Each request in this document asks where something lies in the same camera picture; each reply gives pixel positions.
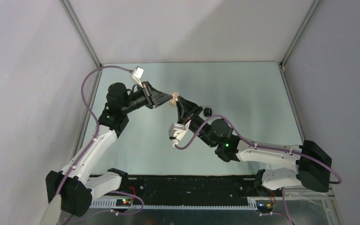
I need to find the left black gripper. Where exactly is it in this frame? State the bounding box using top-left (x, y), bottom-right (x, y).
top-left (121, 81), bottom-right (173, 114)

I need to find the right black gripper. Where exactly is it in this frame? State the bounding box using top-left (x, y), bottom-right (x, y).
top-left (177, 96), bottom-right (216, 148)

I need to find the beige earbud charging case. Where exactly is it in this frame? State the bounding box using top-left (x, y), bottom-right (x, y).
top-left (169, 92), bottom-right (179, 107)

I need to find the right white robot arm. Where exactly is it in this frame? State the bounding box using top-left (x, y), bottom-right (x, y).
top-left (169, 96), bottom-right (332, 196)

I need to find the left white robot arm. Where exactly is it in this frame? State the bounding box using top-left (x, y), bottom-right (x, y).
top-left (45, 82), bottom-right (173, 217)

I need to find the left controller board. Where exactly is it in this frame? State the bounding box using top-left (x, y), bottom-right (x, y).
top-left (115, 198), bottom-right (132, 207)

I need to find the controller board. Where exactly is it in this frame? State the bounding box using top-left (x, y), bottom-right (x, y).
top-left (257, 203), bottom-right (275, 210)
top-left (115, 198), bottom-right (132, 207)

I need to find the right controller board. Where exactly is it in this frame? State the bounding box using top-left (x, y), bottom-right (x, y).
top-left (257, 203), bottom-right (275, 210)

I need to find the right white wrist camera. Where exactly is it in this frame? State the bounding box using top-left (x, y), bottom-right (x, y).
top-left (168, 121), bottom-right (190, 147)

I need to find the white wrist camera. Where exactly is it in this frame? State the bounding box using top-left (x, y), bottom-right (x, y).
top-left (168, 121), bottom-right (190, 147)
top-left (131, 66), bottom-right (144, 88)

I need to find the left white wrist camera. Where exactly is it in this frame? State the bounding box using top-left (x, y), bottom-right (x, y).
top-left (131, 66), bottom-right (144, 88)

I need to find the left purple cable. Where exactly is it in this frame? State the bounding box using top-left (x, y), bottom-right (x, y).
top-left (54, 65), bottom-right (145, 225)

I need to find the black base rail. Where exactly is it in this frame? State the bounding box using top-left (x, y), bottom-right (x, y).
top-left (105, 173), bottom-right (277, 208)

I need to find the left aluminium frame post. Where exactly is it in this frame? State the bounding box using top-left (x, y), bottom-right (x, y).
top-left (59, 0), bottom-right (101, 67)

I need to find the aluminium frame post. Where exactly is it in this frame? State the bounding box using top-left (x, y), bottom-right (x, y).
top-left (280, 0), bottom-right (322, 70)
top-left (59, 0), bottom-right (101, 67)

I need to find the right aluminium frame post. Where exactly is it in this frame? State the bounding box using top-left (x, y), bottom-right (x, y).
top-left (280, 0), bottom-right (322, 70)

